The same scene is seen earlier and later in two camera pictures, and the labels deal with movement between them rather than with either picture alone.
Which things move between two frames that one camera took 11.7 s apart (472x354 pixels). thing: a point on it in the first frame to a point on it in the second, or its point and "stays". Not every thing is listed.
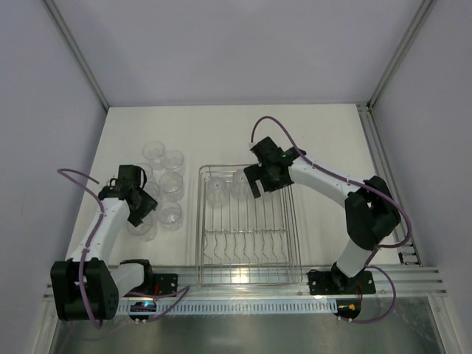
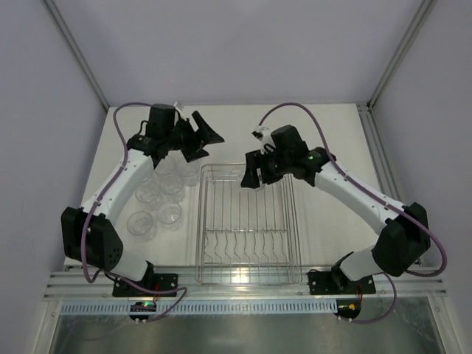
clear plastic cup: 170,215 stays
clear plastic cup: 171,186 stays
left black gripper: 142,207 to 192,138
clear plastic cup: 217,191 to 188,172
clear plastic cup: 147,229 stays
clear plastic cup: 153,189 stays
